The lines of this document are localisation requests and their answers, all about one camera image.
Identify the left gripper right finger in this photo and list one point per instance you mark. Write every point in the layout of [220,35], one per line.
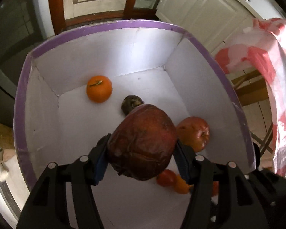
[205,211]

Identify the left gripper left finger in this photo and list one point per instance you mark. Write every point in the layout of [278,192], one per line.
[46,206]

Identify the small orange mandarin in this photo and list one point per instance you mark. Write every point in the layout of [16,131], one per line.
[181,187]

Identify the brown red apple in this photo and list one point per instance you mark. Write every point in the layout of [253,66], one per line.
[194,132]

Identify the dark red wrinkled apple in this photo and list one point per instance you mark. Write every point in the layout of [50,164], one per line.
[142,145]

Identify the large orange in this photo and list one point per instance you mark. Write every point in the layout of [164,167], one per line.
[99,89]

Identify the large red tomato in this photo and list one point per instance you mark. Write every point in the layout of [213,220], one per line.
[215,188]

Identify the white kitchen cabinet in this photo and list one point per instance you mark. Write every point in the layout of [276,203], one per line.
[211,22]

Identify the tiny cherry tomato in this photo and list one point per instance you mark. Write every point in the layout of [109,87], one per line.
[167,178]

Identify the white purple-rimmed box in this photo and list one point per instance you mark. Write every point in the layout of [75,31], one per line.
[55,121]

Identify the wooden door frame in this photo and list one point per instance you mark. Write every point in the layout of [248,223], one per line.
[66,14]

